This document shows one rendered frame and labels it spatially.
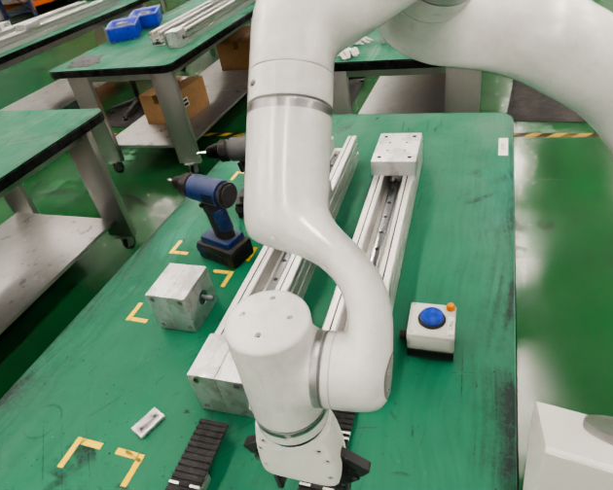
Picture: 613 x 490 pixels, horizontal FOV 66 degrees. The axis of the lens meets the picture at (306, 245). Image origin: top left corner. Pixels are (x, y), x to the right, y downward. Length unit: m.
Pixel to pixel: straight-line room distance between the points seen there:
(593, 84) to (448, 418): 0.51
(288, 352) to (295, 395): 0.05
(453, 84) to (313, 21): 1.98
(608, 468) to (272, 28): 0.52
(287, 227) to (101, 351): 0.70
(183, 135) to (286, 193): 2.80
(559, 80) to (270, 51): 0.31
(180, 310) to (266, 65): 0.61
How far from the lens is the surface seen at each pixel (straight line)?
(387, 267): 0.93
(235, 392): 0.81
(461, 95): 2.48
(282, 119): 0.47
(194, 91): 3.81
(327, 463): 0.60
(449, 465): 0.79
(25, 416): 1.06
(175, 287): 0.99
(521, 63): 0.60
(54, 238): 2.78
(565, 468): 0.56
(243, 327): 0.45
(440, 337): 0.85
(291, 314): 0.45
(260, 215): 0.46
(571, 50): 0.60
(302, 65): 0.49
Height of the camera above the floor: 1.47
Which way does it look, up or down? 37 degrees down
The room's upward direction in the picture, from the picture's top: 11 degrees counter-clockwise
